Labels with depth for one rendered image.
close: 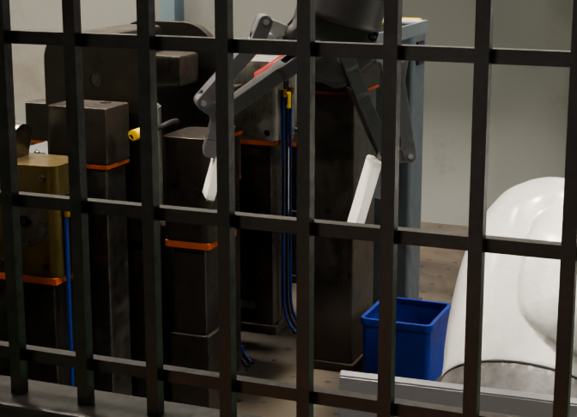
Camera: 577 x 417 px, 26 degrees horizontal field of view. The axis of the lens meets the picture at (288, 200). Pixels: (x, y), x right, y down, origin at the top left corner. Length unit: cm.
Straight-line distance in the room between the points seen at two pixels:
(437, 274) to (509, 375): 112
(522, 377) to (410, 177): 87
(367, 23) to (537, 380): 34
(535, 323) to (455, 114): 315
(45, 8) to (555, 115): 196
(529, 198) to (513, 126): 301
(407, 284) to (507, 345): 86
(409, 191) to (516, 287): 81
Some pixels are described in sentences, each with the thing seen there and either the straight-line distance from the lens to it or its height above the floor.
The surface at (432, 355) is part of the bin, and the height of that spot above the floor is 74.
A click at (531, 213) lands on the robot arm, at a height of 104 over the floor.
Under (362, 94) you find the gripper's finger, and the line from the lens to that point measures 109.
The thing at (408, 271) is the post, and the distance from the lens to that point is 196.
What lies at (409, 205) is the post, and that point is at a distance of 194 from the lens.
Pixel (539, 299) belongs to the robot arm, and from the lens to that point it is 112.
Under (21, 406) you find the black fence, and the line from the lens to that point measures 42.
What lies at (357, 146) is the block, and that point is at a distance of 167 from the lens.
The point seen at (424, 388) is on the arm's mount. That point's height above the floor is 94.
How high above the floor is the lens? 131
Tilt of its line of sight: 13 degrees down
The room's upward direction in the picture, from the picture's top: straight up
